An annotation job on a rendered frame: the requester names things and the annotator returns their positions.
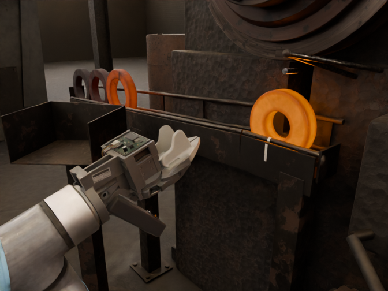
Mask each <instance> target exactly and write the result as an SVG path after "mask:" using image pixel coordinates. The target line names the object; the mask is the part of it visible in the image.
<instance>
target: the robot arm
mask: <svg viewBox="0 0 388 291"><path fill-rule="evenodd" d="M199 144H200V138H199V137H197V136H195V137H190V138H187V137H186V135H185V133H184V132H183V131H182V130H177V131H176V132H175V133H174V131H173V130H172V128H171V127H170V126H168V125H164V126H163V127H161V128H160V130H159V137H158V142H157V143H156V144H155V142H154V140H150V139H148V138H146V137H143V136H141V135H138V134H137V133H134V132H131V131H130V130H128V131H126V132H124V133H122V134H120V135H119V136H117V137H115V138H113V139H112V140H110V141H108V142H107V143H105V144H103V145H102V146H101V148H102V152H101V154H102V158H100V159H99V160H97V161H96V162H94V163H92V164H90V165H89V166H87V167H85V168H84V169H82V168H81V167H79V166H76V167H75V168H73V169H71V170H70V173H71V175H72V177H73V179H74V180H75V182H74V183H73V185H67V186H66V187H64V188H62V189H60V190H59V191H58V192H56V193H54V194H52V195H51V196H49V197H48V198H46V199H44V200H43V201H41V202H40V203H38V204H36V205H34V206H33V207H31V208H30V209H28V210H26V211H24V212H23V213H21V214H20V215H18V216H16V217H15V218H13V219H11V220H10V221H8V222H6V223H5V224H3V225H2V226H0V291H89V290H88V288H87V286H86V285H85V283H84V282H83V281H82V280H81V279H80V278H79V276H78V275H77V274H76V272H75V271H74V269H73V267H72V266H71V265H70V263H69V262H68V260H67V259H66V257H65V256H64V254H65V253H67V252H68V251H69V250H70V249H72V248H73V247H74V246H76V245H78V244H79V243H81V242H82V241H83V240H85V239H86V238H87V237H89V236H90V235H92V234H93V233H95V232H96V231H97V230H99V227H100V225H103V224H104V223H105V222H107V221H108V220H109V219H110V216H109V213H111V214H113V215H115V216H117V217H119V218H121V219H123V220H125V221H127V222H129V223H131V224H132V225H134V226H136V227H138V228H139V229H140V231H142V232H143V233H146V234H152V235H154V236H155V237H160V236H161V234H162V233H163V231H164V230H165V228H166V224H165V223H163V222H162V221H161V220H160V218H159V216H158V214H157V213H155V212H153V211H148V210H147V211H146V210H144V209H143V208H141V207H139V206H137V205H135V204H134V203H132V202H130V201H129V200H127V199H125V198H124V197H122V196H120V195H123V196H125V197H127V198H128V199H131V200H132V201H134V202H136V201H137V200H140V201H141V200H142V199H147V198H150V197H151V196H153V195H156V194H157V193H159V192H160V191H161V192H163V191H164V190H165V189H166V188H167V187H169V186H171V185H173V184H174V183H175V182H177V181H178V180H179V179H180V178H181V177H182V176H183V175H184V173H185V172H186V171H187V169H188V167H189V166H190V165H191V161H192V160H193V158H194V157H195V155H196V153H197V150H198V148H199ZM103 152H104V156H103ZM163 167H164V169H163V170H162V169H161V168H163ZM119 194H120V195H119Z"/></svg>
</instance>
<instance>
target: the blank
mask: <svg viewBox="0 0 388 291"><path fill-rule="evenodd" d="M278 111H279V112H281V113H283V114H284V115H285V116H286V117H287V119H288V121H289V124H290V131H289V134H288V136H287V137H286V138H283V137H281V136H280V135H278V134H277V132H276V131H275V129H274V126H273V118H274V116H275V114H276V112H278ZM250 127H251V132H254V133H258V134H260V135H264V136H268V137H272V138H274V139H278V140H282V141H285V142H288V143H292V144H295V145H298V146H302V147H305V148H310V147H311V145H312V143H313V142H314V139H315V136H316V129H317V124H316V117H315V113H314V111H313V109H312V107H311V105H310V103H309V102H308V101H307V100H306V98H305V97H303V96H302V95H300V94H299V93H298V92H296V91H293V90H291V89H276V90H273V91H269V92H266V93H265V94H263V95H262V96H260V97H259V98H258V100H257V101H256V102H255V104H254V106H253V108H252V111H251V116H250Z"/></svg>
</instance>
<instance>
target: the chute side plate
mask: <svg viewBox="0 0 388 291"><path fill-rule="evenodd" d="M126 125H127V130H130V131H131V132H132V127H133V128H136V129H138V130H140V131H141V135H142V136H143V137H146V138H148V139H150V140H154V142H158V137H159V130H160V128H161V127H163V126H164V125H168V126H170V127H171V128H172V130H173V131H174V133H175V132H176V131H177V130H182V131H183V132H184V133H185V135H186V137H187V138H190V137H195V136H197V137H199V138H200V144H199V148H198V150H197V153H196V155H198V156H202V157H205V158H208V159H212V160H214V161H217V162H221V163H224V164H227V165H230V166H234V167H237V168H239V169H242V170H245V171H247V172H249V173H252V174H254V175H257V176H259V177H261V178H264V179H267V180H269V181H271V182H274V183H276V184H279V174H280V172H283V173H285V174H288V175H290V176H294V177H296V178H299V179H301V180H304V181H305V183H304V192H303V195H306V196H308V197H311V195H312V187H313V182H314V174H315V166H316V157H314V156H310V155H307V154H303V153H300V152H297V151H293V150H290V149H287V148H284V147H280V146H278V145H275V144H271V143H268V142H265V141H261V140H258V139H254V138H252V137H248V136H245V135H241V134H238V133H233V132H227V131H224V130H219V129H213V128H208V127H205V126H199V125H194V124H189V123H185V122H180V121H175V120H170V119H166V118H161V117H156V116H152V115H146V114H142V113H136V112H133V111H127V110H126ZM265 144H268V145H267V159H266V161H264V151H265Z"/></svg>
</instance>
